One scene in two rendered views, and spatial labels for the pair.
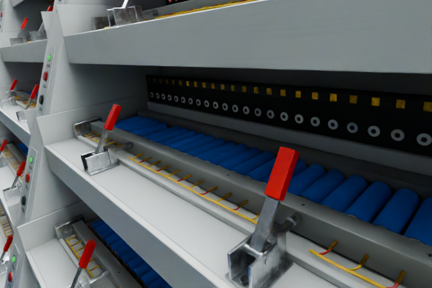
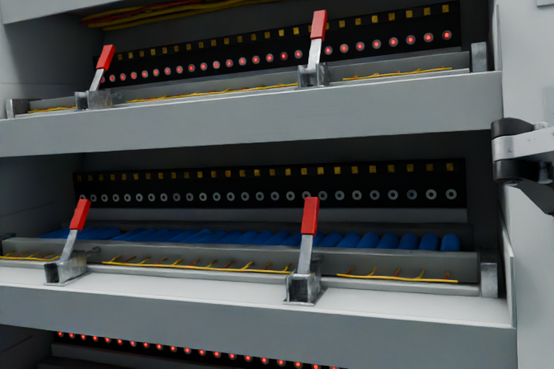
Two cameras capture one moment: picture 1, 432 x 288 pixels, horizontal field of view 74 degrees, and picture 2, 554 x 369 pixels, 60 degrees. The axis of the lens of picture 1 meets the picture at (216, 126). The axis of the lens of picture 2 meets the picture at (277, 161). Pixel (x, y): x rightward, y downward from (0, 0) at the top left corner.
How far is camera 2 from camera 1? 0.25 m
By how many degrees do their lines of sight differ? 27
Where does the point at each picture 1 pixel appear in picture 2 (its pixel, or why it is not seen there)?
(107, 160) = (78, 267)
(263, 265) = (312, 281)
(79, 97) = not seen: outside the picture
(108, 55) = (73, 142)
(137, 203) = (155, 290)
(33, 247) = not seen: outside the picture
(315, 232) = (336, 266)
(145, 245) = (180, 323)
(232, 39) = (255, 119)
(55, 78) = not seen: outside the picture
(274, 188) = (308, 226)
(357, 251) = (368, 268)
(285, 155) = (311, 202)
